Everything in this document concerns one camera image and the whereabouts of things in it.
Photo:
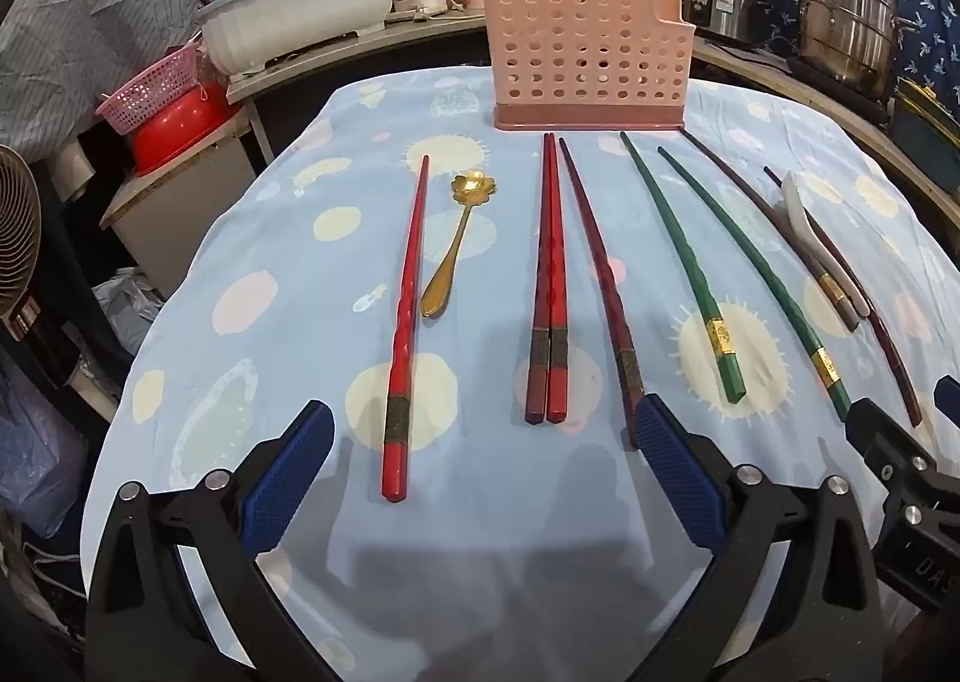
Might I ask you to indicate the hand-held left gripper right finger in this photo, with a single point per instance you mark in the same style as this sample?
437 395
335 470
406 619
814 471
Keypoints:
679 472

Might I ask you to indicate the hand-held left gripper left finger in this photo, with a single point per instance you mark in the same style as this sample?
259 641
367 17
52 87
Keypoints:
289 479

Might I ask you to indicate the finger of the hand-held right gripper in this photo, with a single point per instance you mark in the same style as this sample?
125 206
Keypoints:
874 427
949 400

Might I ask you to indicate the dark brown chopstick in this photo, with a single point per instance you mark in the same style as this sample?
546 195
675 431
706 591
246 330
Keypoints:
892 359
750 198

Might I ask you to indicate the green chopstick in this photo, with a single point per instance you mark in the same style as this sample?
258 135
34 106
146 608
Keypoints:
679 254
780 295

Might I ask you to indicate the bright red chopstick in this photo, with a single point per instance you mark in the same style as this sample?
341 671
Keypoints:
405 322
557 277

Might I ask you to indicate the dark red chopstick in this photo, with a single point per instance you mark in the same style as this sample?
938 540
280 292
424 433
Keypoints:
600 262
541 262

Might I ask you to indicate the white ceramic spoon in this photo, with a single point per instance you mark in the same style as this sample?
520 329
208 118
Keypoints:
799 202

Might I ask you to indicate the gold flower spoon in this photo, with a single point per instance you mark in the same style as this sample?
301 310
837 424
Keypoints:
474 190

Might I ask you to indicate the pink perforated utensil holder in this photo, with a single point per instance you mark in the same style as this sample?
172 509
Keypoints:
577 51

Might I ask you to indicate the blue dotted tablecloth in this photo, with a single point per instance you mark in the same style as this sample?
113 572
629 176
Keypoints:
300 352

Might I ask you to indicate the grey plastic bag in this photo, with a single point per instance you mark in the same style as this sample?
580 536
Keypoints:
127 307

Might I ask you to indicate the blue plastic bag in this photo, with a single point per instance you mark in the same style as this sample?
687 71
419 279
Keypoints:
37 442

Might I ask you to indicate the dark teal container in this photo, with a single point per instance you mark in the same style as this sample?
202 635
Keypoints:
926 123

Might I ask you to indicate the white low cabinet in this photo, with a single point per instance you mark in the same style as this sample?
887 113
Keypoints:
172 224

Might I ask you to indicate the black induction cooker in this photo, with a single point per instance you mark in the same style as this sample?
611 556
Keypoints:
806 76

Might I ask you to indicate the red plastic basin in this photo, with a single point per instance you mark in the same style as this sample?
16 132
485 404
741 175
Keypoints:
180 134

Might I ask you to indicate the beige electric fan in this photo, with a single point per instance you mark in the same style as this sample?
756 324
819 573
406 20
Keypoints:
15 232

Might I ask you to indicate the steel steamer pot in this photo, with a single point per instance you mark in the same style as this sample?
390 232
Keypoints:
847 29

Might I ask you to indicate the pink plastic basket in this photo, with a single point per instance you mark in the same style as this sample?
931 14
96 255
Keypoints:
150 93

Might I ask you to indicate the grey striped curtain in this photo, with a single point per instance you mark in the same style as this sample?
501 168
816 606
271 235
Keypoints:
97 14

